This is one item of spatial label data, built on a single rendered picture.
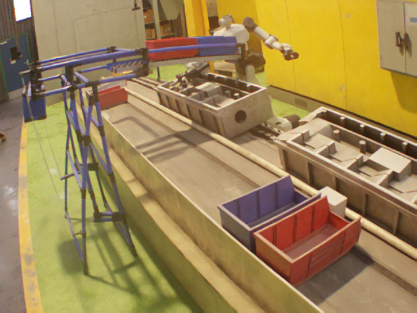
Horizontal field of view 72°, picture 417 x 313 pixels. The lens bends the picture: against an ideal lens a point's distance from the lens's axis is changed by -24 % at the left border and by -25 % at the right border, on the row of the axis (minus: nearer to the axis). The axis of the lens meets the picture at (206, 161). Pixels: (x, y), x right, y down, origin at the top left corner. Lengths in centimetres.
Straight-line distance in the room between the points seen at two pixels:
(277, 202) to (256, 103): 89
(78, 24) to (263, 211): 732
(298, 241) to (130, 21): 769
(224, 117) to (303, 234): 101
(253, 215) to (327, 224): 29
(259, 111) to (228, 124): 23
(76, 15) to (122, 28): 128
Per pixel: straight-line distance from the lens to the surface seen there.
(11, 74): 1175
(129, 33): 849
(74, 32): 826
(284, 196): 139
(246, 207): 128
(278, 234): 114
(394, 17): 348
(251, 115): 213
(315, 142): 159
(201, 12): 664
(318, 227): 128
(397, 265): 121
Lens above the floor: 155
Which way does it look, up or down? 25 degrees down
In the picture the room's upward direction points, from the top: 7 degrees counter-clockwise
